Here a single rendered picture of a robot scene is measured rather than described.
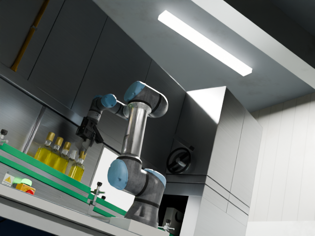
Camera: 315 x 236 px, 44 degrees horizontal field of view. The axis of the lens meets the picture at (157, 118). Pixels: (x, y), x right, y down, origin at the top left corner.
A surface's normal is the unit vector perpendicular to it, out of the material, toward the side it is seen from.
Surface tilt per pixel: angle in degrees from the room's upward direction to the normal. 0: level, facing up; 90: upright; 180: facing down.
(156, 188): 94
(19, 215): 90
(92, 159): 90
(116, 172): 99
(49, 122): 90
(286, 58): 180
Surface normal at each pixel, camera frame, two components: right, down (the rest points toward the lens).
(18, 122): 0.77, -0.07
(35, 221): 0.54, -0.22
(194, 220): -0.59, -0.48
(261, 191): -0.80, -0.43
